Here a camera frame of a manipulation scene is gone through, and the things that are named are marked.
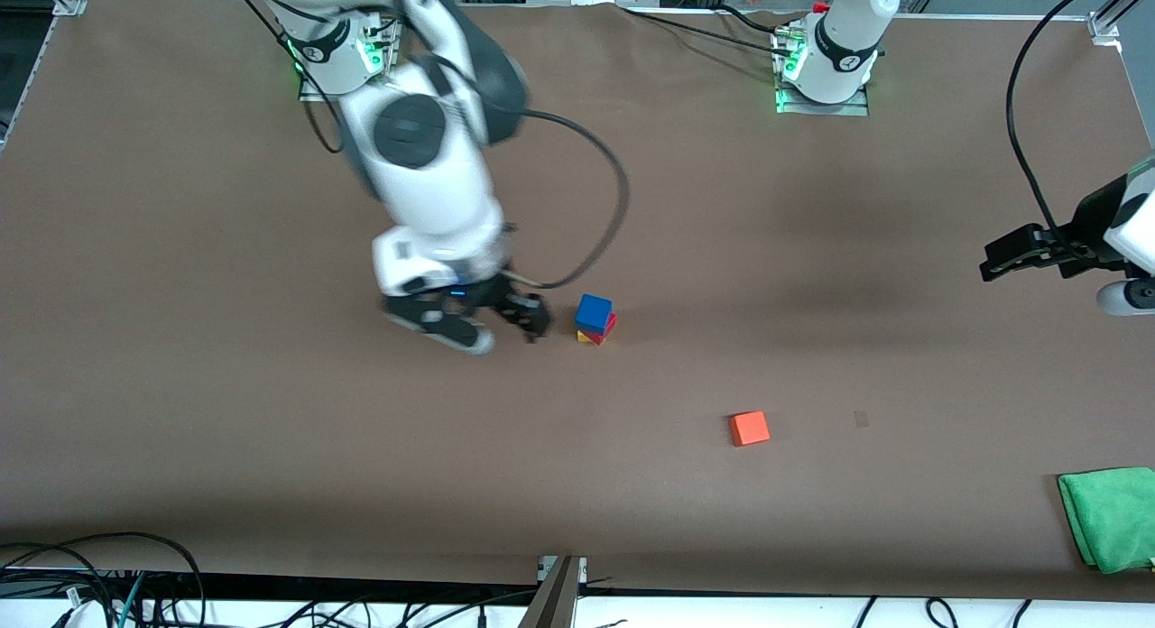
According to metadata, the blue cube block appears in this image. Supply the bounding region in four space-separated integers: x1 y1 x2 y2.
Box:
575 293 614 334

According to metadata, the orange cube block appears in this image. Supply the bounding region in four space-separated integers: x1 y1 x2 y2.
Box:
729 411 772 448

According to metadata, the green folded cloth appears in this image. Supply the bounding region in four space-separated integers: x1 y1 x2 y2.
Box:
1058 467 1155 575

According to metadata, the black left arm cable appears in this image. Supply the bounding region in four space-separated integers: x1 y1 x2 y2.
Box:
1006 0 1115 261

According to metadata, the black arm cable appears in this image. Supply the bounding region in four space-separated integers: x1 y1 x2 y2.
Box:
226 0 630 291
1006 0 1115 261

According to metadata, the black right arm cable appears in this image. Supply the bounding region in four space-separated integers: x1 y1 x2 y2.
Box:
226 0 630 291

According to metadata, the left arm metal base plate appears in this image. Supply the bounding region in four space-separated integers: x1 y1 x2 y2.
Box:
774 28 870 117

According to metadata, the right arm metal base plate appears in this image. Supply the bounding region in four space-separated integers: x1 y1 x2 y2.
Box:
298 19 402 102

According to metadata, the aluminium frame profile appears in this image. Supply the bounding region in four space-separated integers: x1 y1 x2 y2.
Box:
517 556 586 628

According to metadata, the black base power cable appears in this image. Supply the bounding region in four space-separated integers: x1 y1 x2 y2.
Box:
618 5 795 60
713 4 790 35

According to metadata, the black looped floor cable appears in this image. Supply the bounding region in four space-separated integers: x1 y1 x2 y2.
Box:
0 532 207 628

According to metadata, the green floor cable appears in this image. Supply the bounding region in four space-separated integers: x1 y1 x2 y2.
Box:
115 572 147 628

